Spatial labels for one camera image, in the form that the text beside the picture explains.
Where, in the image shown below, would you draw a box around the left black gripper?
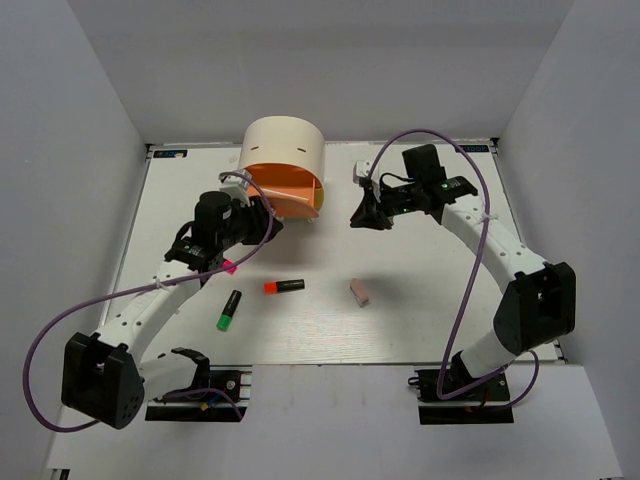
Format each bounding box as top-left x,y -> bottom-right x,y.
218,196 -> 285,251

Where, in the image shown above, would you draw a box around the pink highlighter marker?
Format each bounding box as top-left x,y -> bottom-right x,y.
222,260 -> 237,275

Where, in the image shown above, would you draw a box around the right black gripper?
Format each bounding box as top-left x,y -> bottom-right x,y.
351,179 -> 423,231

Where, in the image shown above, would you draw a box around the blue label sticker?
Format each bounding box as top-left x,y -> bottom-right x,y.
153,149 -> 188,159
461,144 -> 490,153

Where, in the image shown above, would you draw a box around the orange drawer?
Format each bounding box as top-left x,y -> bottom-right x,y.
247,163 -> 324,219

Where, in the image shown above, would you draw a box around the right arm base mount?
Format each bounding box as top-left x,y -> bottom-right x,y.
407,369 -> 514,426

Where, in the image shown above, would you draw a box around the cream round drawer organizer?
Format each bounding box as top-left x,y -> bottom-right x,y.
238,116 -> 325,194

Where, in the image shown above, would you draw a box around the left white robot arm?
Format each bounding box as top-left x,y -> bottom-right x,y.
61,191 -> 282,429

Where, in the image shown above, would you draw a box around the green highlighter marker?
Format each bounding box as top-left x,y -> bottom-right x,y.
216,290 -> 242,332

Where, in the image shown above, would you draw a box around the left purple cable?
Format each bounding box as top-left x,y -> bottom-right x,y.
23,169 -> 277,432

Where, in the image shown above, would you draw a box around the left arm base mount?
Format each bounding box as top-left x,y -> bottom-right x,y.
144,366 -> 253,423

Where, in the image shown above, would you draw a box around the yellow white pen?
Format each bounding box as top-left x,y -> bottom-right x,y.
263,189 -> 309,202

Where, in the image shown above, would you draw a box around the pink eraser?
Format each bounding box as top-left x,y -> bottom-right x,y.
349,278 -> 370,307

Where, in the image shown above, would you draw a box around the left blue label sticker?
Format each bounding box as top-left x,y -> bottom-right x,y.
153,149 -> 188,159

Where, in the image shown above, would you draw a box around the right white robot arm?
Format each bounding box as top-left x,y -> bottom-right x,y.
350,144 -> 576,400

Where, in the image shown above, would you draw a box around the right blue label sticker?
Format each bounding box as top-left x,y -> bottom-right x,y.
461,144 -> 490,153

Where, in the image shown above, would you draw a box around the orange highlighter marker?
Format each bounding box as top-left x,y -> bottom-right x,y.
263,279 -> 305,295

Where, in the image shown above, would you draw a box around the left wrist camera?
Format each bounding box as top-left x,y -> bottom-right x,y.
219,169 -> 252,202

